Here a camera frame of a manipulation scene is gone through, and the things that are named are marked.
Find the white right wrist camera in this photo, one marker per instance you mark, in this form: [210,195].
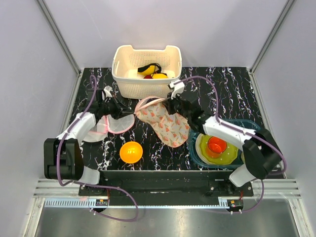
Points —
[177,87]

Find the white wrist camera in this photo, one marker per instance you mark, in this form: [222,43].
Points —
[108,92]
[177,87]

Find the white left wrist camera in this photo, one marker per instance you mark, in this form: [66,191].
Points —
[108,92]

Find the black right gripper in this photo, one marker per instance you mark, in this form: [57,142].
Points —
[169,102]

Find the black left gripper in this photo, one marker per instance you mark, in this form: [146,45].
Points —
[120,109]

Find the yellow-green dotted plate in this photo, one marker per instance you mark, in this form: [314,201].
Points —
[227,157]

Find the orange plastic cup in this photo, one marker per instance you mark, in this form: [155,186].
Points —
[215,147]

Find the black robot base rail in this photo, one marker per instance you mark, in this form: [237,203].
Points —
[168,188]

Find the floral pink laundry bag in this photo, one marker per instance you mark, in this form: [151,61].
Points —
[172,130]

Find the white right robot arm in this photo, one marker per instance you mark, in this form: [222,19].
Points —
[261,153]

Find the yellow black bra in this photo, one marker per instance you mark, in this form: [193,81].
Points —
[153,69]

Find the teal transparent plastic tray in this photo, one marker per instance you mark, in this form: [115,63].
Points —
[193,154]

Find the white plate under green plate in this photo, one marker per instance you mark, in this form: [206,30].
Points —
[200,149]

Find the white mesh pink-trimmed laundry bag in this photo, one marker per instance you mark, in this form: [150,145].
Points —
[108,125]

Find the orange plastic bowl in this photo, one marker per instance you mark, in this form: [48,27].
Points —
[131,152]

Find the cream perforated laundry basket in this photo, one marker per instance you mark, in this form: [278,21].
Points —
[132,85]

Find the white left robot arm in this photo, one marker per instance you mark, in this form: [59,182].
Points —
[62,154]

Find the cream mug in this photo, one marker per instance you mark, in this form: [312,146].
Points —
[242,157]

